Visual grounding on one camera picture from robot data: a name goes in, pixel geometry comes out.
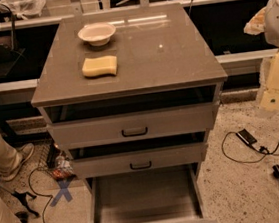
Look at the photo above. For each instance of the yellow-taped gripper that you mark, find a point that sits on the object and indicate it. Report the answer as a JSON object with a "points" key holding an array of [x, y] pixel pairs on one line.
{"points": [[278, 22]]}

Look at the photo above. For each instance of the yellow sponge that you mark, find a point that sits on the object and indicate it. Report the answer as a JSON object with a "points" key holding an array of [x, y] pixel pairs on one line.
{"points": [[105, 65]]}

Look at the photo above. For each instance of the top grey drawer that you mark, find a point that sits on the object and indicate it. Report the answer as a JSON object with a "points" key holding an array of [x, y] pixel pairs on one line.
{"points": [[134, 126]]}

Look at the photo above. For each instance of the grey drawer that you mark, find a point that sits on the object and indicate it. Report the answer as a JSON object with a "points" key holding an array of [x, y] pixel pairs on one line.
{"points": [[165, 195], [134, 126], [139, 160]]}

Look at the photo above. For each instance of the middle grey drawer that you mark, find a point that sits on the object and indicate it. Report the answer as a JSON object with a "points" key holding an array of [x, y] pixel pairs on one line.
{"points": [[139, 160]]}

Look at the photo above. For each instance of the grey drawer cabinet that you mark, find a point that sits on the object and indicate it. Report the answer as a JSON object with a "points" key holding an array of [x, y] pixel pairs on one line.
{"points": [[162, 62]]}

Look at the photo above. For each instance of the bottom grey drawer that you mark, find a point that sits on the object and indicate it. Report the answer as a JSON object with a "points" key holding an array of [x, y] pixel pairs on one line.
{"points": [[165, 195]]}

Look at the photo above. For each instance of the black power adapter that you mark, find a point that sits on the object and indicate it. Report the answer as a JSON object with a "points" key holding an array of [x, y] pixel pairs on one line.
{"points": [[246, 137]]}

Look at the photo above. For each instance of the white bowl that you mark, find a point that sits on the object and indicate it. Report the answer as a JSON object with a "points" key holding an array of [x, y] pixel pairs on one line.
{"points": [[97, 34]]}

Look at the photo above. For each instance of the blue tape cross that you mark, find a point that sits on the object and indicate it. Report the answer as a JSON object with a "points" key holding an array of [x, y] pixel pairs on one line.
{"points": [[63, 192]]}

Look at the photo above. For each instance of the beige shoe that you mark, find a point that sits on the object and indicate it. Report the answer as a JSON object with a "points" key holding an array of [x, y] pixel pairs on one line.
{"points": [[24, 153]]}

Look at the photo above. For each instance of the black clamp tool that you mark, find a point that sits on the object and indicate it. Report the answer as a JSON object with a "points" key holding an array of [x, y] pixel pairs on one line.
{"points": [[23, 216]]}

